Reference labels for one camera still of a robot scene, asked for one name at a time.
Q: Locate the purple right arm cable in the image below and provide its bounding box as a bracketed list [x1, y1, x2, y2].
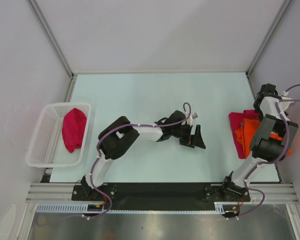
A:
[226, 84, 300, 221]

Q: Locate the orange t-shirt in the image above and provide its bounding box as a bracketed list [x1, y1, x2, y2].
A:
[233, 117, 293, 159]

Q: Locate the white plastic basket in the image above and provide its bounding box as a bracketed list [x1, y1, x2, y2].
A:
[25, 102, 92, 168]

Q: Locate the crimson t-shirt in basket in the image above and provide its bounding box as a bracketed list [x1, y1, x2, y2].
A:
[61, 108, 87, 153]

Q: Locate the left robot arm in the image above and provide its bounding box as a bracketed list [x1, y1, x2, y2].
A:
[81, 110, 206, 200]

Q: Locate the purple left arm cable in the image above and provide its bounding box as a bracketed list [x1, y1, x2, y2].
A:
[84, 101, 192, 221]

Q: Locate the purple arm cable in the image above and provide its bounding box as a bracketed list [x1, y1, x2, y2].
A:
[84, 101, 192, 221]
[226, 84, 300, 221]

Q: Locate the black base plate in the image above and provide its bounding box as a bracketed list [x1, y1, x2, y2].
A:
[72, 181, 251, 211]

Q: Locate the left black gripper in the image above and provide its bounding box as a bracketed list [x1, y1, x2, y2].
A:
[170, 123, 205, 149]

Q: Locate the folded crimson t-shirt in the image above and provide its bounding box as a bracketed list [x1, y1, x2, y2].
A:
[228, 109, 260, 159]

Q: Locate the aluminium frame rail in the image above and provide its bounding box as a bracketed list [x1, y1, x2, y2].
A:
[25, 183, 299, 205]

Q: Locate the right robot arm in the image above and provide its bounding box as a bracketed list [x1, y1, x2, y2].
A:
[220, 83, 299, 201]

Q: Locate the white cable duct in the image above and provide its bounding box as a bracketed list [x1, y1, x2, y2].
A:
[36, 202, 239, 216]

